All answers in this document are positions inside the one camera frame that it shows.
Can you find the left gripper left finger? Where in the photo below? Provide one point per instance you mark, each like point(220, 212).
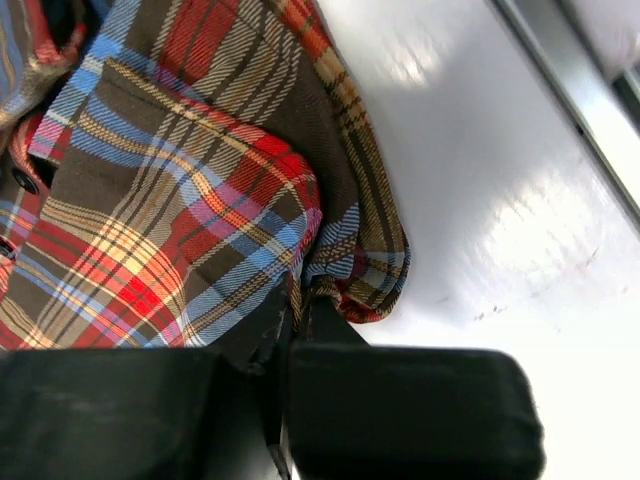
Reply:
point(152, 413)

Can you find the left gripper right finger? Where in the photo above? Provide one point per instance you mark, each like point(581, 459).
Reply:
point(357, 411)

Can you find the red brown plaid shirt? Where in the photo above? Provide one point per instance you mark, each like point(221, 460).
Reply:
point(167, 165)

